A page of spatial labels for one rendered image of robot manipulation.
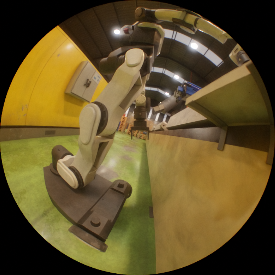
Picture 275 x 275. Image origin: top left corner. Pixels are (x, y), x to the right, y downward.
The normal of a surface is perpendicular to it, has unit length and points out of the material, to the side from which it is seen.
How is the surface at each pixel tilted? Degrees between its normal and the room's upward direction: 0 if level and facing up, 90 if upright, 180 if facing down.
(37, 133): 90
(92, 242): 18
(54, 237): 0
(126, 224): 0
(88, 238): 6
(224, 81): 90
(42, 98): 90
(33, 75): 90
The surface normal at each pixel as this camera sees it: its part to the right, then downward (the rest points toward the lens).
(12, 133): 0.94, 0.33
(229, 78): -0.95, -0.33
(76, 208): 0.32, -0.94
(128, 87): -0.44, 0.33
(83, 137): -0.17, 0.03
